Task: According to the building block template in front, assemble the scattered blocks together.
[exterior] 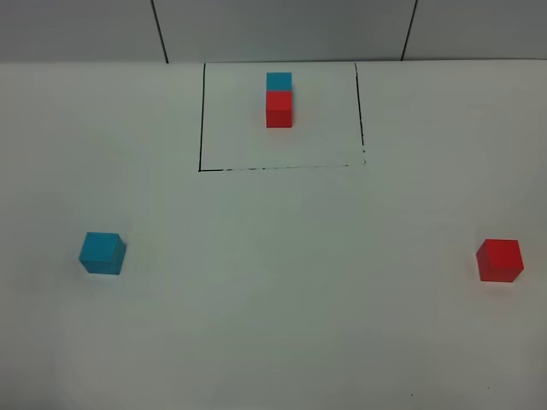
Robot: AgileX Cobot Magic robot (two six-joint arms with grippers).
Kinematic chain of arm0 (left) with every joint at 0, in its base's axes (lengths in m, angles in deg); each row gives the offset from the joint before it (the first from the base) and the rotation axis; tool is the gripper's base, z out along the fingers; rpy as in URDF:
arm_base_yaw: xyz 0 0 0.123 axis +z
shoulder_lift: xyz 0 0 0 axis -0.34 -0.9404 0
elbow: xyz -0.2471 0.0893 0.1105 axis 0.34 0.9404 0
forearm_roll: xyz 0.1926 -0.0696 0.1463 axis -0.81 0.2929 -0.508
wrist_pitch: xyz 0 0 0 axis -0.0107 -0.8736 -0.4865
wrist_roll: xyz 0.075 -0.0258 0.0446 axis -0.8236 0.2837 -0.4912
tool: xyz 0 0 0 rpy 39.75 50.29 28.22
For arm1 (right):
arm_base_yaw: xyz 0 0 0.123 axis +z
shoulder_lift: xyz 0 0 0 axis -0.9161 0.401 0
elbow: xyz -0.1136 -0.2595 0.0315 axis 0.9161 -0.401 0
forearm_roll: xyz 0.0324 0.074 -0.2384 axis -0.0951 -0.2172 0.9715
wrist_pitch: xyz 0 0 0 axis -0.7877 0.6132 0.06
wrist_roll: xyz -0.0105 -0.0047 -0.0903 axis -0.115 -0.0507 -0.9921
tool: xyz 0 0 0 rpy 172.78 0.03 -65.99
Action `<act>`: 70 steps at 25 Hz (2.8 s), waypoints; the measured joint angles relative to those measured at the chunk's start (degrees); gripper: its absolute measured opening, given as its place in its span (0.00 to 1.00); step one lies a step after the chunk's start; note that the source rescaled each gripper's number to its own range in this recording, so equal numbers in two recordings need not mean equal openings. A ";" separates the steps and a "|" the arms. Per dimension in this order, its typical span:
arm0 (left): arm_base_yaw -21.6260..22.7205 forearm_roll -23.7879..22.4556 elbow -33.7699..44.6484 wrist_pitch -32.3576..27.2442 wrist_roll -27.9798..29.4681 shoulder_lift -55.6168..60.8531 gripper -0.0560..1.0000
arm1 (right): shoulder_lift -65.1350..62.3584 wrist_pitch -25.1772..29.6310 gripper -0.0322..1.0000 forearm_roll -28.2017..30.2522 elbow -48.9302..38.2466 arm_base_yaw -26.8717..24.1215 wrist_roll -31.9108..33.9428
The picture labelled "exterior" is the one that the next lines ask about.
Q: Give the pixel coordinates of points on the red template block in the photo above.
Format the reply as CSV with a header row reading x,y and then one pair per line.
x,y
279,109

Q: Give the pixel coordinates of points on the blue template block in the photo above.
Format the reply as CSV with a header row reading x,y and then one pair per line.
x,y
278,81

